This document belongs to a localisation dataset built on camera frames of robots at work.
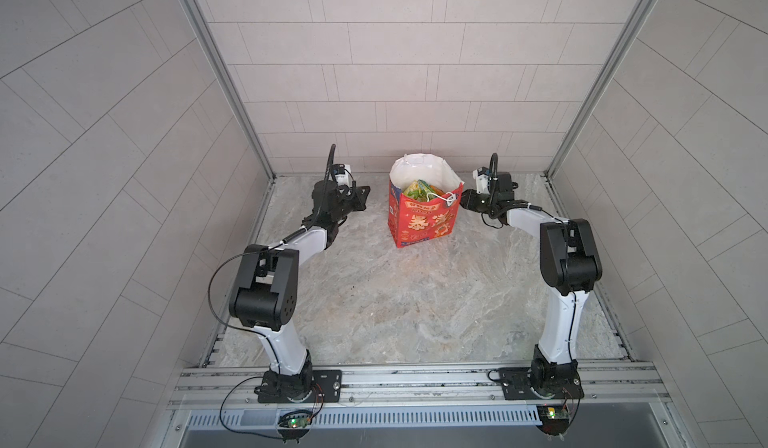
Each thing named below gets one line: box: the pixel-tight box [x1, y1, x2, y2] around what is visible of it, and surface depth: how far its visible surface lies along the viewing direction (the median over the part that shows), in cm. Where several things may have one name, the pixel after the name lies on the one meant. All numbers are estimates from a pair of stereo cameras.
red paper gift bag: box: [388, 153, 464, 248], surface depth 91 cm
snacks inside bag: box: [403, 179, 445, 202], surface depth 91 cm
